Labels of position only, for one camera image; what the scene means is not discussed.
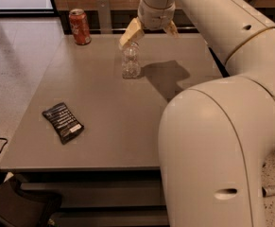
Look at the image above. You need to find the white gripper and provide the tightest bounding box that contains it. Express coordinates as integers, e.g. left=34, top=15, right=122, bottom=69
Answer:
left=119, top=0, right=179, bottom=50

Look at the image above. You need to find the clear plastic water bottle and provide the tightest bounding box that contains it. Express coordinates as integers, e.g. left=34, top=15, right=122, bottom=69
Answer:
left=122, top=43, right=141, bottom=79

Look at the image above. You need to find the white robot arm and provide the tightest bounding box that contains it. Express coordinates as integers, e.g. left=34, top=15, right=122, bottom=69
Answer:
left=119, top=0, right=275, bottom=227

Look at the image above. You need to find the red soda can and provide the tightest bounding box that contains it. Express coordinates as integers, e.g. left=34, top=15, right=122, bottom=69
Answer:
left=69, top=9, right=92, bottom=45

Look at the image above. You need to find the black snack packet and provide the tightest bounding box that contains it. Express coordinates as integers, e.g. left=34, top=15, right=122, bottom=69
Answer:
left=42, top=102, right=84, bottom=145

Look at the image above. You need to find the upper grey drawer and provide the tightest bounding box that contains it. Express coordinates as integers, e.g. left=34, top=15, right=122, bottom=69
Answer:
left=21, top=180, right=165, bottom=208

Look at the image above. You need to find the grey drawer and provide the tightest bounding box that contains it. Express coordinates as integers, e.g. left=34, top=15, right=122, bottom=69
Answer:
left=51, top=208, right=169, bottom=227
left=21, top=180, right=165, bottom=208

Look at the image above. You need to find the lower grey drawer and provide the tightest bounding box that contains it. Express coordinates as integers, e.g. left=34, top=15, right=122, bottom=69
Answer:
left=51, top=208, right=169, bottom=227

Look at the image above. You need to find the dark chair seat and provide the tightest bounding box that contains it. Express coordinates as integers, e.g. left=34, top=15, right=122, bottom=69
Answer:
left=0, top=177, right=62, bottom=227

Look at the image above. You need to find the left metal wall bracket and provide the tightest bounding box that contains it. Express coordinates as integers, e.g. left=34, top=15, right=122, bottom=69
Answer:
left=96, top=0, right=112, bottom=34

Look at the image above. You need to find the striped cylindrical handle on floor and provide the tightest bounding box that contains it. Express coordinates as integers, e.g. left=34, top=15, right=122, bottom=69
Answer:
left=262, top=185, right=275, bottom=197

